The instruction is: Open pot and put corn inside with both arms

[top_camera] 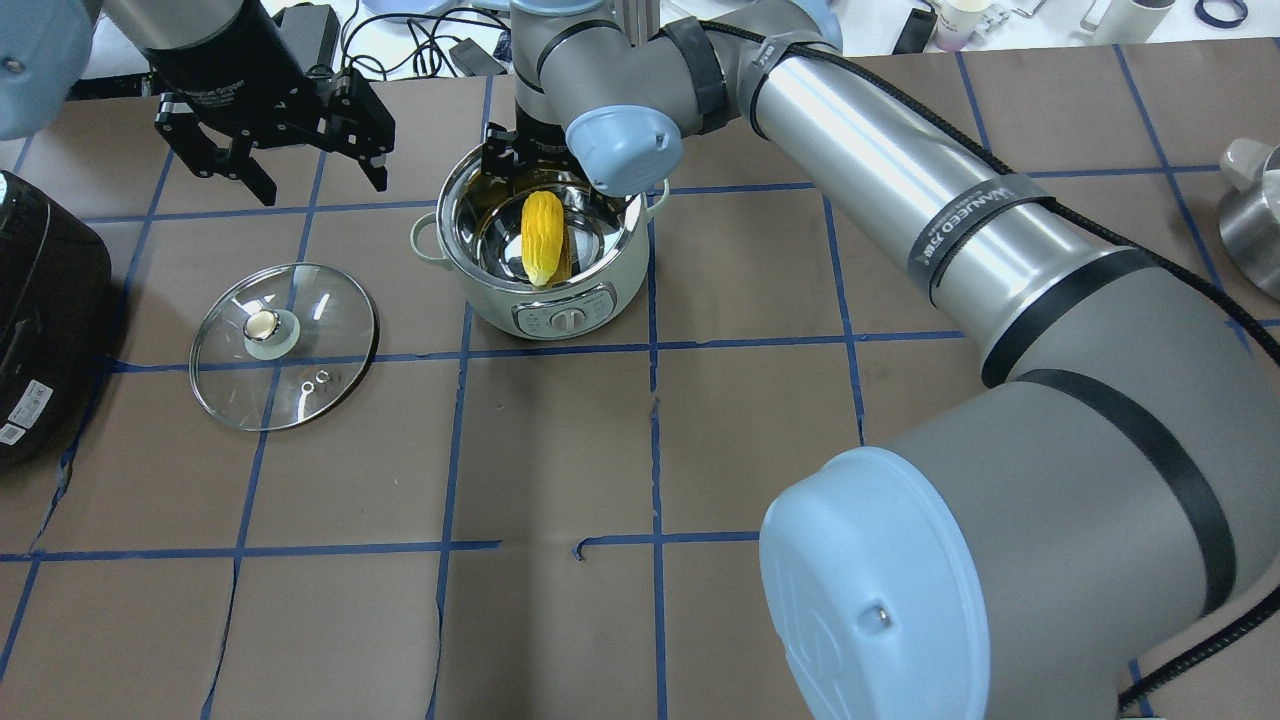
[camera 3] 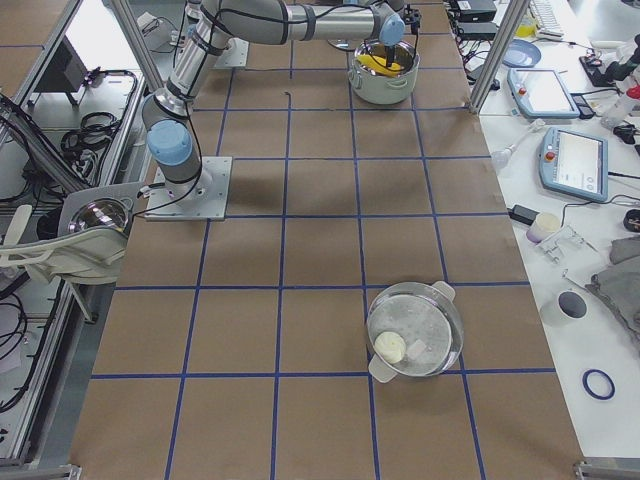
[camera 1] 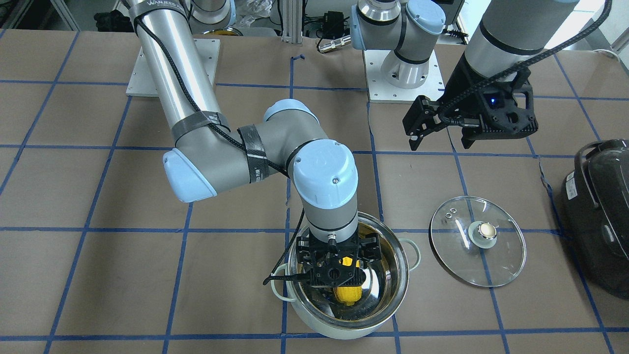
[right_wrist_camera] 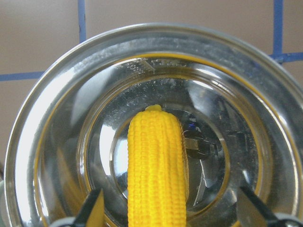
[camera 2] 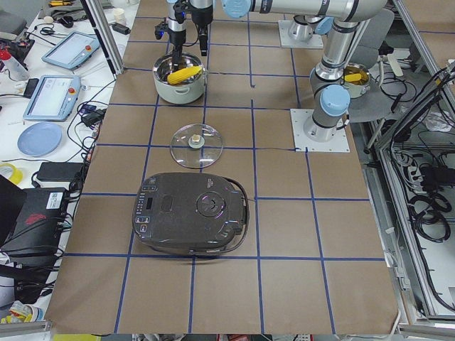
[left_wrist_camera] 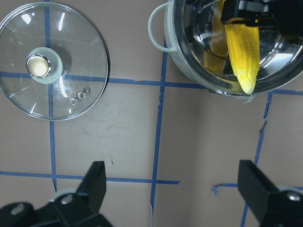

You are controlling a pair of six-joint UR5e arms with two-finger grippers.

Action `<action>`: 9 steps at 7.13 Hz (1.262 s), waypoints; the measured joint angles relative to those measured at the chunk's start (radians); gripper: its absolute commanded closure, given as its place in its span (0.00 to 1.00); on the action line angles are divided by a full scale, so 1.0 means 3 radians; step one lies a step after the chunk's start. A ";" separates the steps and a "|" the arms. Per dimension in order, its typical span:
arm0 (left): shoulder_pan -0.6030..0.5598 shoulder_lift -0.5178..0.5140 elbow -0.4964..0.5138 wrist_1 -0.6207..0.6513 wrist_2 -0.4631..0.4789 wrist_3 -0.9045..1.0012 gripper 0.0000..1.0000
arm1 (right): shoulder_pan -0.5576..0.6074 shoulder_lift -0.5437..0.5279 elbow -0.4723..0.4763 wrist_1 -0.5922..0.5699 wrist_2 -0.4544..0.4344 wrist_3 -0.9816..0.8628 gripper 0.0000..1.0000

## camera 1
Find yellow toy corn cob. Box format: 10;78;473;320
333;256;363;306

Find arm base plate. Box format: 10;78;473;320
126;38;222;98
364;50;445;103

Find pale green electric pot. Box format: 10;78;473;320
265;212;422;340

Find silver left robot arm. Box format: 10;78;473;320
349;0;577;150

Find aluminium frame post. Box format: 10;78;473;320
278;0;304;46

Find black rice cooker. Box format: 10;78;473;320
560;139;629;299

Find glass pot lid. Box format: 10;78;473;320
429;196;527;288

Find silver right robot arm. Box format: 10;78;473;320
123;0;381;288

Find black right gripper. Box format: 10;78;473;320
295;231;382;288

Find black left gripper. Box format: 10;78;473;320
403;56;539;151

